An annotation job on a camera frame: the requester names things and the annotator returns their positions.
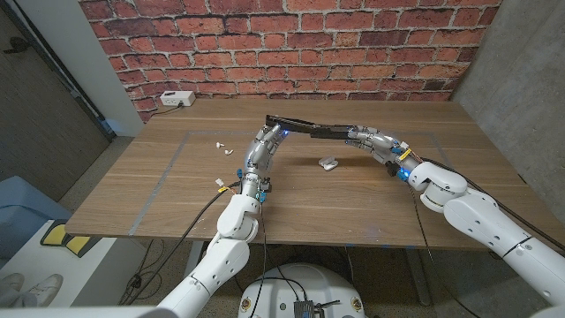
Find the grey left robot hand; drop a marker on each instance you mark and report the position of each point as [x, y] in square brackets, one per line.
[260, 152]

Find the blue padded seat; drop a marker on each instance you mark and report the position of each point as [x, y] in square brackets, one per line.
[26, 207]

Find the grey metal table leg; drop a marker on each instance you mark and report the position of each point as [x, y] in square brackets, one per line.
[194, 256]
[419, 282]

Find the dark grey door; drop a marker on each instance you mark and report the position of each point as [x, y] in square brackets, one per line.
[35, 123]

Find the white sneaker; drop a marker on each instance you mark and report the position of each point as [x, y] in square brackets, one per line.
[44, 289]
[11, 282]

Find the red brick printed backdrop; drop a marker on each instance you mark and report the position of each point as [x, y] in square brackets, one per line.
[287, 44]

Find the small grey electronics box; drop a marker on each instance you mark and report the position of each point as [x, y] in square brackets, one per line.
[303, 309]

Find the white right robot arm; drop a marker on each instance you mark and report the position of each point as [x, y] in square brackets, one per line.
[494, 229]

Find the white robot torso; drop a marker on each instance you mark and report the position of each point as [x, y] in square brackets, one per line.
[326, 287]

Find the white airpods case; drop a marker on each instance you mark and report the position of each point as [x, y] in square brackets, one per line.
[329, 163]

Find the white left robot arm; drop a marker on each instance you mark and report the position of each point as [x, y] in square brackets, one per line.
[220, 256]

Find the white floor platform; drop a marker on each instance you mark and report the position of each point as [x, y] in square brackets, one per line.
[88, 274]

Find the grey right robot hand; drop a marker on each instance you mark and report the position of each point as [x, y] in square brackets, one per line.
[379, 143]

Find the grey tape outline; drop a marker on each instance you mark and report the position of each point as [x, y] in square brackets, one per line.
[185, 146]

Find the grey trouser leg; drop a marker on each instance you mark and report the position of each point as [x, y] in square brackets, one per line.
[17, 300]

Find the white power strip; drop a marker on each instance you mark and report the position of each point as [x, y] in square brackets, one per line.
[176, 98]

